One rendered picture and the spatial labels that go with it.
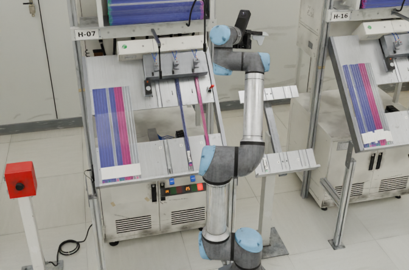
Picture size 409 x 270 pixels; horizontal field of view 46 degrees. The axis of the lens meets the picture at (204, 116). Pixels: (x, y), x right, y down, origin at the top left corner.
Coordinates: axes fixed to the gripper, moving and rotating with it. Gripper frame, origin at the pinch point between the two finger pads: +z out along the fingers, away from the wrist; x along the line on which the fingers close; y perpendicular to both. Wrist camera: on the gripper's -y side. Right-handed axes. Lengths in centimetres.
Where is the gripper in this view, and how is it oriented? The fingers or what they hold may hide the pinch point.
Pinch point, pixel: (252, 32)
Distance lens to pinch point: 218.1
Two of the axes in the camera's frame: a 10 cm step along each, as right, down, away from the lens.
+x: 8.8, 1.5, -4.5
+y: -0.8, 9.8, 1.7
